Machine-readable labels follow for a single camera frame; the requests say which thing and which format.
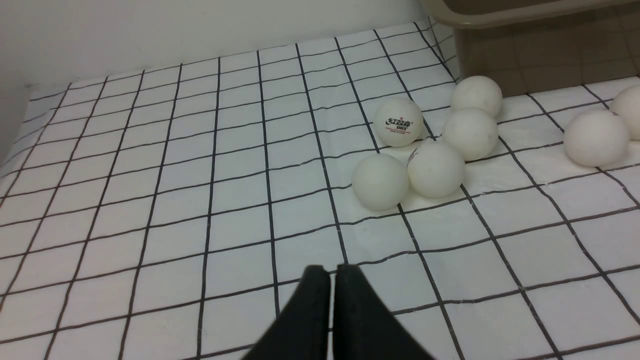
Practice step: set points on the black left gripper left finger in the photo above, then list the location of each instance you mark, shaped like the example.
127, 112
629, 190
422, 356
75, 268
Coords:
301, 330

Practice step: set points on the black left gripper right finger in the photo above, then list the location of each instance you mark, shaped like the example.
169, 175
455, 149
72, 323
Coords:
363, 327

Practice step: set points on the white ball with red logo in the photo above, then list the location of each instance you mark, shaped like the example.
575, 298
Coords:
398, 122

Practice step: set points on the white ping-pong ball cluster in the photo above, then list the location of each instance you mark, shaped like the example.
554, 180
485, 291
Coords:
472, 132

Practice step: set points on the white ball with dark logo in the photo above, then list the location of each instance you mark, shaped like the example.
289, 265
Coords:
596, 138

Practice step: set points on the olive plastic storage bin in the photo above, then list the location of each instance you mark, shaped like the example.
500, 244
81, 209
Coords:
528, 46

